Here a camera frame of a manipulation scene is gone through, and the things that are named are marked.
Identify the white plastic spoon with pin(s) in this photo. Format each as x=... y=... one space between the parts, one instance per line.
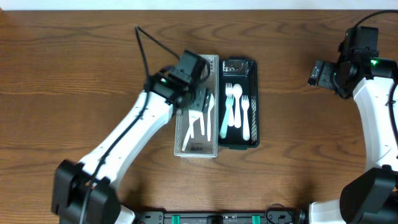
x=210 y=107
x=237 y=92
x=202 y=124
x=192 y=117

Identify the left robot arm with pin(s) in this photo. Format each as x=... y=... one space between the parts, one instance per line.
x=85 y=192

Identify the white plastic fork short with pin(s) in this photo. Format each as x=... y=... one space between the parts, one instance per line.
x=245 y=107

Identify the pale green plastic fork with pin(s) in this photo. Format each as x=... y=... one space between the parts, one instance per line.
x=224 y=125

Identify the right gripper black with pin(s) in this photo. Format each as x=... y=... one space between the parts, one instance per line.
x=325 y=74

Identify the white plastic fork long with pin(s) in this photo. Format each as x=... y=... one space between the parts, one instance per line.
x=229 y=91

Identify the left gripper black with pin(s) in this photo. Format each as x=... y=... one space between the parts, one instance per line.
x=201 y=100

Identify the black mounting rail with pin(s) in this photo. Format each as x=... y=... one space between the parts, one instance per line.
x=269 y=216

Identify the clear plastic mesh basket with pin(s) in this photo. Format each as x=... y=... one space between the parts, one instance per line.
x=197 y=145

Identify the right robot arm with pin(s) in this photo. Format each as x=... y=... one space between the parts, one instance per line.
x=371 y=81

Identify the black plastic mesh basket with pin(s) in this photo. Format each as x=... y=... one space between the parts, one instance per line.
x=242 y=71

